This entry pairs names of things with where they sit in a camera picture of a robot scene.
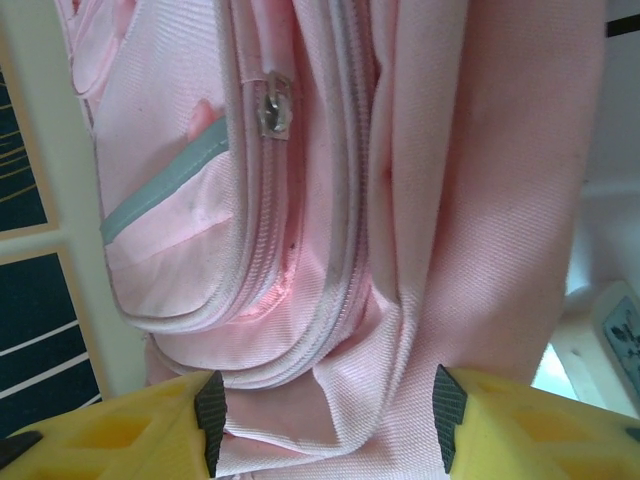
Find panel pale circle gold lines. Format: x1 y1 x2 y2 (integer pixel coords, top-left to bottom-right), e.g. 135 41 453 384
0 49 62 241

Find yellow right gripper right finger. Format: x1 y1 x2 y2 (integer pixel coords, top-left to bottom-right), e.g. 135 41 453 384
432 364 640 480

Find pink backpack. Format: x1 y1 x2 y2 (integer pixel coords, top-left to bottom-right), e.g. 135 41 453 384
49 0 609 480

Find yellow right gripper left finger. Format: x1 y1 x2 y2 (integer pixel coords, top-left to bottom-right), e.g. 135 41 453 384
0 369 230 480

